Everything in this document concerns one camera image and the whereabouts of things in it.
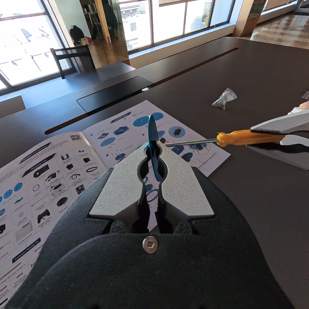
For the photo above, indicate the black frame chair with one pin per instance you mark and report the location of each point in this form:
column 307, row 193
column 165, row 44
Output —
column 72, row 55

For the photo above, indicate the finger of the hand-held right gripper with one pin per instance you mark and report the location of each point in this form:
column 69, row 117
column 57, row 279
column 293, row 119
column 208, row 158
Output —
column 289, row 123
column 297, row 152

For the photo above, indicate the black backpack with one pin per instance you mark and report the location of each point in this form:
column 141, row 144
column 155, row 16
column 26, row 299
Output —
column 77, row 34

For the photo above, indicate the grey desk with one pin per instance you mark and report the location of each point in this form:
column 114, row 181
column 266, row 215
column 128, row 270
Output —
column 183, row 63
column 270, row 203

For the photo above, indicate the small clear plastic bag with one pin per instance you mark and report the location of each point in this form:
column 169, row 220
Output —
column 305, row 95
column 224, row 99

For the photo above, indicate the printed instruction booklet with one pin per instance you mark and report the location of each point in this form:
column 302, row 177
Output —
column 48, row 183

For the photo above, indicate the large glass window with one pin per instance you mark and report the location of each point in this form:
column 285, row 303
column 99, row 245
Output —
column 29, row 43

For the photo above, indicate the window with roller blinds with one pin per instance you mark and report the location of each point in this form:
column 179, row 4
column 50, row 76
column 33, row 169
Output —
column 174, row 19

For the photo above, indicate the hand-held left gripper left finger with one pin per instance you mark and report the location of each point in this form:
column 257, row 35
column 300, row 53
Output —
column 118, row 193

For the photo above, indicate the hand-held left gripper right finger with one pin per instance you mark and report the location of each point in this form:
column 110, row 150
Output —
column 186, row 193

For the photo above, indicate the small blue round plate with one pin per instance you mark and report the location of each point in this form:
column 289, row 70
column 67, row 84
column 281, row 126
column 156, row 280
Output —
column 152, row 130

